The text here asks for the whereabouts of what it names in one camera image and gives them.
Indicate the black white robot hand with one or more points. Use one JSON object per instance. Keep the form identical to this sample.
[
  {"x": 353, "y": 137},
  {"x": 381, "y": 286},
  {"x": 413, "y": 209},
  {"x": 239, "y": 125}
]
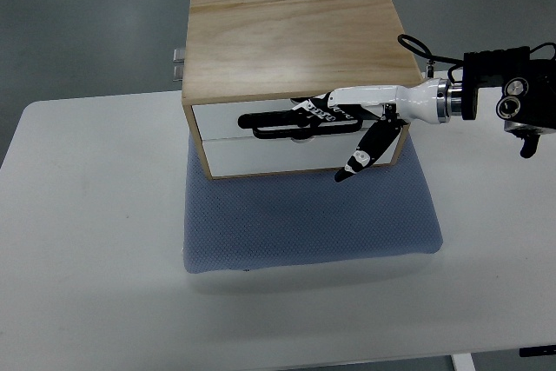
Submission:
[{"x": 434, "y": 101}]

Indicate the white drawer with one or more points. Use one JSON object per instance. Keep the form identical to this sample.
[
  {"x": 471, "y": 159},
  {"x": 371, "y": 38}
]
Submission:
[{"x": 219, "y": 120}]

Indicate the black drawer handle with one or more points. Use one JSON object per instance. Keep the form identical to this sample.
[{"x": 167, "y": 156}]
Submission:
[{"x": 296, "y": 124}]

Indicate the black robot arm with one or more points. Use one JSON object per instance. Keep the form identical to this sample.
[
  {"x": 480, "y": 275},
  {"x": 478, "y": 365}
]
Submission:
[{"x": 527, "y": 90}]

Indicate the wooden drawer cabinet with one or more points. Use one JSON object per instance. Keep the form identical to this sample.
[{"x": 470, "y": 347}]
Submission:
[{"x": 256, "y": 50}]

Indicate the blue-grey mesh mat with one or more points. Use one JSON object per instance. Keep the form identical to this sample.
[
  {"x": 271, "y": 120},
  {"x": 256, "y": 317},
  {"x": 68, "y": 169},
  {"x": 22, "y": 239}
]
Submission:
[{"x": 259, "y": 222}]

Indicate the metal clamp behind cabinet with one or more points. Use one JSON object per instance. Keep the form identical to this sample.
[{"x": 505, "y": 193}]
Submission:
[{"x": 178, "y": 61}]

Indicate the white table leg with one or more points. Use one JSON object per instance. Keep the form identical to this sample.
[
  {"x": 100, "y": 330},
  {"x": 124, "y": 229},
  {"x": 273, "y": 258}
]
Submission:
[{"x": 463, "y": 362}]

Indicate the black table control panel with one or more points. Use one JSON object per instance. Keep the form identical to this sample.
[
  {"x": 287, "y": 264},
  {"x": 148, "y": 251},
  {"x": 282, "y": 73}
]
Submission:
[{"x": 537, "y": 351}]

